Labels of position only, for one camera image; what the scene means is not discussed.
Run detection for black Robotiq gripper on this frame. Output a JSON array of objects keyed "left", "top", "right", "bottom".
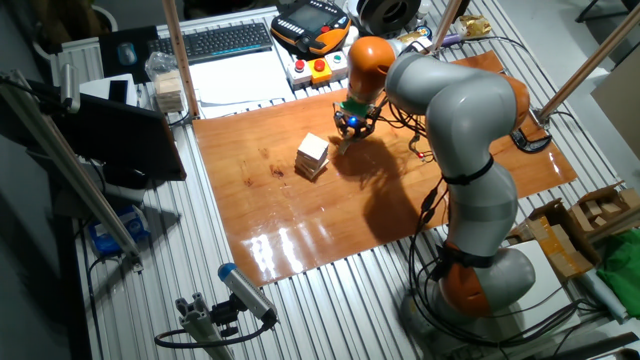
[{"left": 333, "top": 109, "right": 379, "bottom": 141}]

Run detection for white box small green button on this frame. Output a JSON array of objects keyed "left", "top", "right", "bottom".
[{"left": 324, "top": 50, "right": 350, "bottom": 81}]

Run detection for yellow emergency stop button box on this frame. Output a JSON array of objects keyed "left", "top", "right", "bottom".
[{"left": 307, "top": 58, "right": 334, "bottom": 86}]

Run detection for white box big red button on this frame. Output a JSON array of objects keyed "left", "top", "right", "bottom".
[{"left": 286, "top": 58, "right": 315, "bottom": 91}]

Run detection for cream coloured packet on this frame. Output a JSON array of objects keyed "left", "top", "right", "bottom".
[{"left": 397, "top": 30, "right": 434, "bottom": 52}]

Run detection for black orange teach pendant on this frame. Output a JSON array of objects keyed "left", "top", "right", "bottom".
[{"left": 270, "top": 0, "right": 353, "bottom": 57}]

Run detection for black filament spool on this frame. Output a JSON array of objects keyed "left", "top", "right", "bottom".
[{"left": 357, "top": 0, "right": 423, "bottom": 37}]

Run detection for glossy wood grain mat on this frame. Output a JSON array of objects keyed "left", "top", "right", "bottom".
[{"left": 192, "top": 49, "right": 579, "bottom": 288}]

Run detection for white paper sheets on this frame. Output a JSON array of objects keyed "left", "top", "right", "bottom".
[{"left": 188, "top": 48, "right": 296, "bottom": 120}]

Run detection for gold foil packet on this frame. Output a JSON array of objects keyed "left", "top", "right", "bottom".
[{"left": 457, "top": 13, "right": 494, "bottom": 40}]

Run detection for black computer keyboard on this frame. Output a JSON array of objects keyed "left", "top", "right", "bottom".
[{"left": 146, "top": 22, "right": 275, "bottom": 65}]

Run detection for black curved clamp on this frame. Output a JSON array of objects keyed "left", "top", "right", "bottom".
[{"left": 509, "top": 127, "right": 554, "bottom": 154}]

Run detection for plastic bag of wooden blocks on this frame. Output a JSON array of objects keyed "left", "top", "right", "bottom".
[{"left": 144, "top": 51, "right": 186, "bottom": 114}]

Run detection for black flat monitor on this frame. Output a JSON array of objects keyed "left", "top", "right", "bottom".
[{"left": 27, "top": 79, "right": 188, "bottom": 191}]

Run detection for cardboard box with yellow tape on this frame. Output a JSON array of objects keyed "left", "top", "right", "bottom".
[{"left": 507, "top": 198, "right": 601, "bottom": 281}]

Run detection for white foam board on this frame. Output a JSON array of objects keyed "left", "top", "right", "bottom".
[{"left": 504, "top": 239, "right": 581, "bottom": 346}]

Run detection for black smartphone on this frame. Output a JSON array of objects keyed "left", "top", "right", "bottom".
[{"left": 108, "top": 79, "right": 129, "bottom": 105}]

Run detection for dark computer mouse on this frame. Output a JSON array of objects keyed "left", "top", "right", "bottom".
[{"left": 116, "top": 41, "right": 139, "bottom": 67}]

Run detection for black mouse pad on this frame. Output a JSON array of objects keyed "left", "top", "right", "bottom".
[{"left": 98, "top": 25, "right": 161, "bottom": 85}]

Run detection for cardboard box with wooden blocks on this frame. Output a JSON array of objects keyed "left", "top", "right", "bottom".
[{"left": 569, "top": 182, "right": 640, "bottom": 236}]

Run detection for blue plastic package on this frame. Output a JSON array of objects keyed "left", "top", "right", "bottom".
[{"left": 88, "top": 204, "right": 151, "bottom": 257}]

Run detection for white flat box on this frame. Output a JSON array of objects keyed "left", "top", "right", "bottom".
[{"left": 78, "top": 73, "right": 139, "bottom": 109}]

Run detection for brown cardboard sheet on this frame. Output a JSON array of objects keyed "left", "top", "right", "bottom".
[{"left": 591, "top": 59, "right": 640, "bottom": 161}]

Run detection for white rolled sheet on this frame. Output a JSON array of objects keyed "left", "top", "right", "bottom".
[{"left": 574, "top": 269, "right": 629, "bottom": 324}]

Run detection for green cloth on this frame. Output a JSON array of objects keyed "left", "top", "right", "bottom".
[{"left": 596, "top": 234, "right": 640, "bottom": 320}]

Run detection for green wrist mount adapter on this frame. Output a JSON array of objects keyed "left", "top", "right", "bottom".
[{"left": 333, "top": 98, "right": 375, "bottom": 119}]

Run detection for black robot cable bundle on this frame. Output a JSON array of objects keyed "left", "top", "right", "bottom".
[{"left": 372, "top": 97, "right": 596, "bottom": 351}]

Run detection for wooden frame pole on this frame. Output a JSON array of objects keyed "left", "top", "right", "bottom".
[
  {"left": 430, "top": 0, "right": 464, "bottom": 54},
  {"left": 537, "top": 2, "right": 640, "bottom": 124},
  {"left": 161, "top": 0, "right": 201, "bottom": 120}
]

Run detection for silver camera with blue end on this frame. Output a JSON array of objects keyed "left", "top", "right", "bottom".
[{"left": 217, "top": 262, "right": 279, "bottom": 326}]

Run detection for aluminium profile camera post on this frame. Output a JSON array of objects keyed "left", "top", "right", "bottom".
[{"left": 174, "top": 293, "right": 236, "bottom": 360}]

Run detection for black camera cable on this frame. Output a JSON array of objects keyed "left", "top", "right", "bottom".
[{"left": 153, "top": 319, "right": 276, "bottom": 350}]

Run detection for silver depth camera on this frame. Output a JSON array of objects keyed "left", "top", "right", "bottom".
[{"left": 59, "top": 63, "right": 82, "bottom": 115}]

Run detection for long aluminium frame beam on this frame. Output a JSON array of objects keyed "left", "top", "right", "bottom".
[{"left": 0, "top": 69, "right": 144, "bottom": 274}]

